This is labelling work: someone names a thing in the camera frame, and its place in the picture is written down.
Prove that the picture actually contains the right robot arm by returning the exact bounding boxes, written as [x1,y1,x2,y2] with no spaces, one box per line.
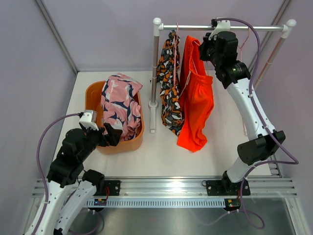
[199,31,286,196]

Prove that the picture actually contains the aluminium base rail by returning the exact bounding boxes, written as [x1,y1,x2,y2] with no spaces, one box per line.
[44,177,297,210]

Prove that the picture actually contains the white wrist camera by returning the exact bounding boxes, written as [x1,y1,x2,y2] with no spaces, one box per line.
[79,110,99,131]
[208,19,231,40]

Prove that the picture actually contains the black orange patterned shorts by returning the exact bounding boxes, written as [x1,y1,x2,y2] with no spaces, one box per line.
[156,30,184,136]

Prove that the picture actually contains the silver clothes rack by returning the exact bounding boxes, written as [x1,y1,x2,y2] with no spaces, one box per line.
[148,18,297,133]

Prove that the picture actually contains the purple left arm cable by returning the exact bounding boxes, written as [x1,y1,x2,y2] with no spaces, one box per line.
[30,112,105,235]

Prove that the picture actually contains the pink hanger under patterned shorts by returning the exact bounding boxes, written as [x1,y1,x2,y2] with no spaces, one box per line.
[173,23,179,85]

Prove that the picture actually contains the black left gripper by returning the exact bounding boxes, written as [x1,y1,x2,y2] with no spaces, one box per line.
[79,122,122,162]

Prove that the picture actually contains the orange plastic basket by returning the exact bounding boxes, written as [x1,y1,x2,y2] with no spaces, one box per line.
[85,81,144,155]

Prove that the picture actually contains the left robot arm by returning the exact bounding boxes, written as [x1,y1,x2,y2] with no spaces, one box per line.
[26,123,122,235]

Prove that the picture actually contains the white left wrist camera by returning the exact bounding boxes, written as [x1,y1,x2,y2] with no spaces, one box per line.
[79,110,99,131]

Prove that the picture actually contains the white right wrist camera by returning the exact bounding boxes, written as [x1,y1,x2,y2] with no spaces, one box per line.
[208,19,231,40]

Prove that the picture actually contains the pink navy patterned shorts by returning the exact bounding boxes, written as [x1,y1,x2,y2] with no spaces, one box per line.
[101,73,142,141]

